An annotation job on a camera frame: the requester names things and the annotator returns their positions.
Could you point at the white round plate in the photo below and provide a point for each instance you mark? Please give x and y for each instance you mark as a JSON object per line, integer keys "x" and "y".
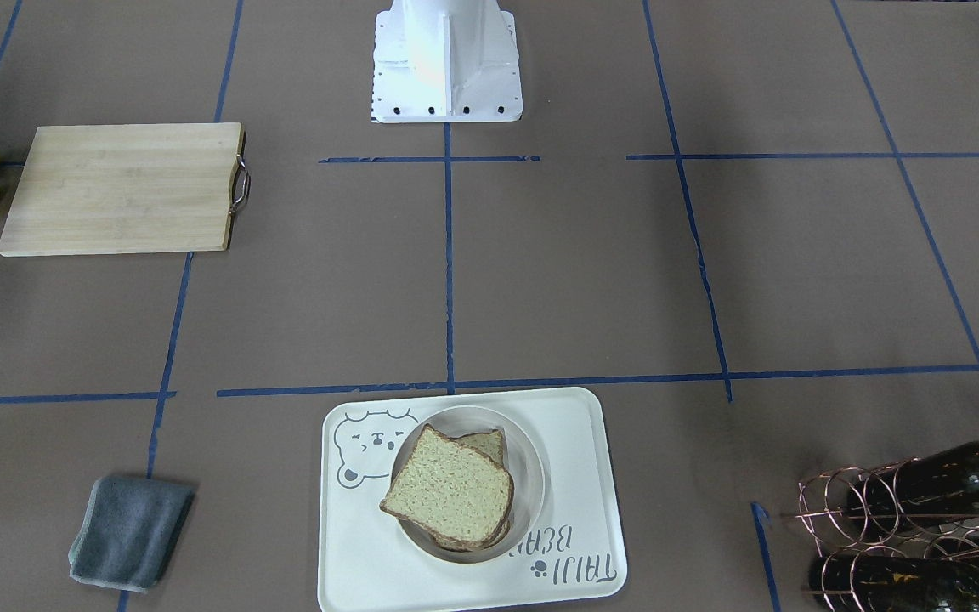
{"x": 522, "y": 459}

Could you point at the cream bear tray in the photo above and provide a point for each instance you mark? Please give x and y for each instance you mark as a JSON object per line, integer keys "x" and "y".
{"x": 575, "y": 549}

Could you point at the wooden cutting board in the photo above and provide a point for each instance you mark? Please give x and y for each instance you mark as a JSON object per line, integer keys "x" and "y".
{"x": 128, "y": 189}

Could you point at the folded grey cloth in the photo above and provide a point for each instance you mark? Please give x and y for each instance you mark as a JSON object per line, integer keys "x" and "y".
{"x": 129, "y": 532}

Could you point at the green wine bottle middle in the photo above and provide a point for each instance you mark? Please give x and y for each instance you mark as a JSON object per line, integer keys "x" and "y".
{"x": 859, "y": 581}

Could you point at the green wine bottle front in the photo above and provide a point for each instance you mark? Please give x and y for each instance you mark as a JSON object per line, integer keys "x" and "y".
{"x": 931, "y": 489}

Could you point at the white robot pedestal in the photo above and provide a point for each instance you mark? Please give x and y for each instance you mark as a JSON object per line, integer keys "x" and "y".
{"x": 446, "y": 61}

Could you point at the copper wire bottle rack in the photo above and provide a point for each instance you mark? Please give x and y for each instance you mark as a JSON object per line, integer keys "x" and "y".
{"x": 822, "y": 512}

